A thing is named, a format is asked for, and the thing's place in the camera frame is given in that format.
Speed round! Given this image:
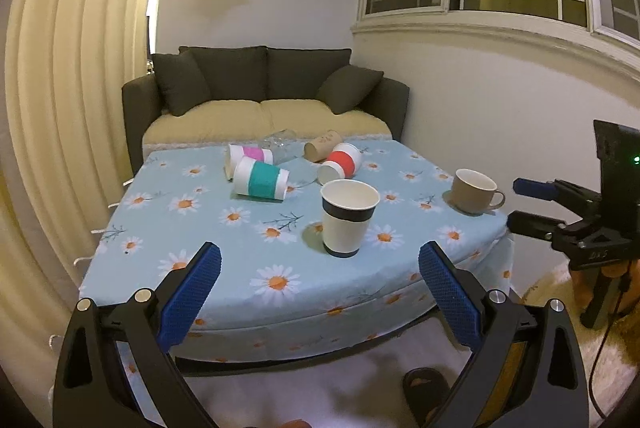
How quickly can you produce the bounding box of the black and white paper cup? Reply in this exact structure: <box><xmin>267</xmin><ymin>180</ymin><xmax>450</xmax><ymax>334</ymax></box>
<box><xmin>320</xmin><ymin>179</ymin><xmax>380</xmax><ymax>258</ymax></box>

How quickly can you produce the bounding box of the red banded paper cup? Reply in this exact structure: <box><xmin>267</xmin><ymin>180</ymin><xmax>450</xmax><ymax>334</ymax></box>
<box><xmin>317</xmin><ymin>143</ymin><xmax>362</xmax><ymax>185</ymax></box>

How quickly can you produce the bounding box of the brown kraft paper cup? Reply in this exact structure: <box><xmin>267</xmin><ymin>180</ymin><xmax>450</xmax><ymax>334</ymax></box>
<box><xmin>304</xmin><ymin>130</ymin><xmax>343</xmax><ymax>162</ymax></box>

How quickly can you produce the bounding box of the clear glass cup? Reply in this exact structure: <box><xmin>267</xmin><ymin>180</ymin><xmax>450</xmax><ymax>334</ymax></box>
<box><xmin>258</xmin><ymin>129</ymin><xmax>299</xmax><ymax>165</ymax></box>

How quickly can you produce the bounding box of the teal banded paper cup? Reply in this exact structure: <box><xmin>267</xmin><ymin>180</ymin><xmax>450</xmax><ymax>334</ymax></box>
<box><xmin>232</xmin><ymin>158</ymin><xmax>290</xmax><ymax>200</ymax></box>

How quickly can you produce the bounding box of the pink banded paper cup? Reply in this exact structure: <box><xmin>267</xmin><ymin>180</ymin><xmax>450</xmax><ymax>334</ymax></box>
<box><xmin>224</xmin><ymin>144</ymin><xmax>273</xmax><ymax>181</ymax></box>

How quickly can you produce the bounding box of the beige ceramic mug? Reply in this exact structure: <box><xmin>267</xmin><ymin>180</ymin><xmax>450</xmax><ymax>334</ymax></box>
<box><xmin>450</xmin><ymin>168</ymin><xmax>506</xmax><ymax>214</ymax></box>

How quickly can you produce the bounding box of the black slipper right foot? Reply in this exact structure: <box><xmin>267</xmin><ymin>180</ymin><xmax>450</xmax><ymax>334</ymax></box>
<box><xmin>402</xmin><ymin>367</ymin><xmax>450</xmax><ymax>427</ymax></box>

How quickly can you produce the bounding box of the blue daisy tablecloth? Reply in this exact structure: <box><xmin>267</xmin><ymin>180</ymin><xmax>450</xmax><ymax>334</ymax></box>
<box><xmin>79</xmin><ymin>140</ymin><xmax>513</xmax><ymax>363</ymax></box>

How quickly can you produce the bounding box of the right dark throw pillow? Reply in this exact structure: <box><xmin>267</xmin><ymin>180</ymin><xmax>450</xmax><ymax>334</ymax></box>
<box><xmin>316</xmin><ymin>65</ymin><xmax>384</xmax><ymax>115</ymax></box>

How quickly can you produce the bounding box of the dark throw pillow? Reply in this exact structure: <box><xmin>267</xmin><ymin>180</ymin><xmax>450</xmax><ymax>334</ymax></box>
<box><xmin>152</xmin><ymin>50</ymin><xmax>212</xmax><ymax>117</ymax></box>
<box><xmin>316</xmin><ymin>65</ymin><xmax>384</xmax><ymax>115</ymax></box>

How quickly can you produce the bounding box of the beige sofa cover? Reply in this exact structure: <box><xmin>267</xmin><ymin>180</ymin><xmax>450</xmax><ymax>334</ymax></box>
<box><xmin>142</xmin><ymin>100</ymin><xmax>392</xmax><ymax>157</ymax></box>

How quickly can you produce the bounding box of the dark grey sofa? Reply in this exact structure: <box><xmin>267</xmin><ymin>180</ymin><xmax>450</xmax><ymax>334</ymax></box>
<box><xmin>122</xmin><ymin>46</ymin><xmax>410</xmax><ymax>171</ymax></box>

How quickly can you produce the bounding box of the left dark throw pillow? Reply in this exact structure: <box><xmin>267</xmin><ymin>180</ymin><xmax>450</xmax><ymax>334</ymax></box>
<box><xmin>152</xmin><ymin>50</ymin><xmax>212</xmax><ymax>117</ymax></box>

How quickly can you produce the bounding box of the cream curtain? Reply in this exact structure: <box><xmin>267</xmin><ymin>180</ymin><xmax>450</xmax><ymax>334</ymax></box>
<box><xmin>1</xmin><ymin>0</ymin><xmax>148</xmax><ymax>422</ymax></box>

